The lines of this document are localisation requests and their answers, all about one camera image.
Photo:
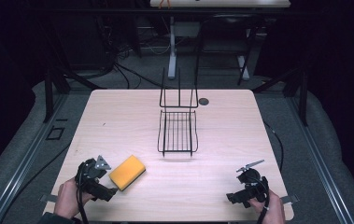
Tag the black metal stand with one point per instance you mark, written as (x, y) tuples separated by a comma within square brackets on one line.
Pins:
[(299, 90), (53, 90)]

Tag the person's left hand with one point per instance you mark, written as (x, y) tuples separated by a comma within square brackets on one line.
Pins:
[(67, 197)]

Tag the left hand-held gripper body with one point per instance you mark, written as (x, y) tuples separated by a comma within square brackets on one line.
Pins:
[(87, 174)]

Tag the yellow sponge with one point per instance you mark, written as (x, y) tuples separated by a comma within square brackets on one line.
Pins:
[(127, 172)]

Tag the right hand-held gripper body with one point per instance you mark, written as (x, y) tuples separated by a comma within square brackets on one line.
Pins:
[(254, 183)]

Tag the white table leg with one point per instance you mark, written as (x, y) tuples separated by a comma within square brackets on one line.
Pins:
[(243, 68), (172, 49)]

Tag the black chair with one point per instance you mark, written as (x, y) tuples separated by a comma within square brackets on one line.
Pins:
[(227, 31)]

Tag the metal floor rail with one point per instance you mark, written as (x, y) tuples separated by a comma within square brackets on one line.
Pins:
[(25, 158), (318, 158)]

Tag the metal table clip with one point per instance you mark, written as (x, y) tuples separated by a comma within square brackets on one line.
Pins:
[(47, 198), (290, 199)]

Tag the person's right hand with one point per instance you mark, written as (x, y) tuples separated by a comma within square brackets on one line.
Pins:
[(271, 210)]

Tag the round grey table grommet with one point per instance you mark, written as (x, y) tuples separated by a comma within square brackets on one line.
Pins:
[(203, 101)]

